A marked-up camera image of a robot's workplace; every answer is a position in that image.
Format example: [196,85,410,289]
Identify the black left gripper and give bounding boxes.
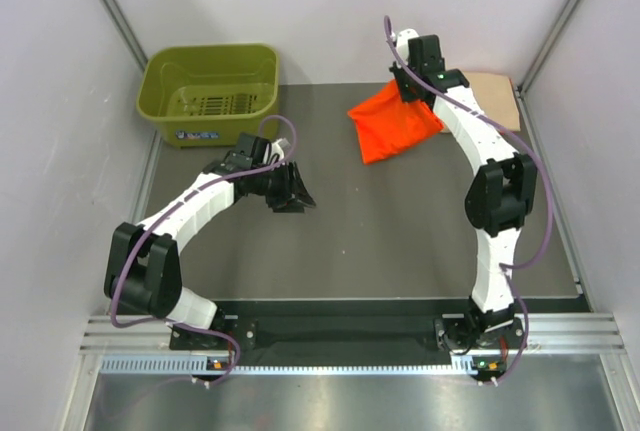
[251,160,315,213]

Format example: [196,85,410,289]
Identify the orange t shirt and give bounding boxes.
[347,80,444,165]

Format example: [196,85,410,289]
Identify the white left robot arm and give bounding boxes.
[104,133,316,348]

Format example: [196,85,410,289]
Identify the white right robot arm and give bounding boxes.
[387,29,537,348]

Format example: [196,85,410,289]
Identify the folded beige t shirt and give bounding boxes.
[454,71,521,132]

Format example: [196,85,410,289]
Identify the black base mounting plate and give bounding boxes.
[169,313,529,355]

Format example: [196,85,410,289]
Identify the green plastic basket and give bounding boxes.
[136,43,280,148]

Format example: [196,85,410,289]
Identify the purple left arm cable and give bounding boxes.
[109,114,300,387]

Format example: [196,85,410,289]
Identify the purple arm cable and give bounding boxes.
[109,114,300,387]
[383,14,555,386]

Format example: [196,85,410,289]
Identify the right aluminium corner post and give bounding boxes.
[517,0,614,95]

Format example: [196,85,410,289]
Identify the aluminium corner post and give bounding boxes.
[99,0,149,86]
[517,0,614,95]

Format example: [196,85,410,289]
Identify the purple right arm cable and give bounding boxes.
[383,14,555,386]

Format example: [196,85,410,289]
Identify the white slotted cable duct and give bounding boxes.
[100,355,500,376]

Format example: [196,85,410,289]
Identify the left aluminium corner post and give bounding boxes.
[99,0,149,86]

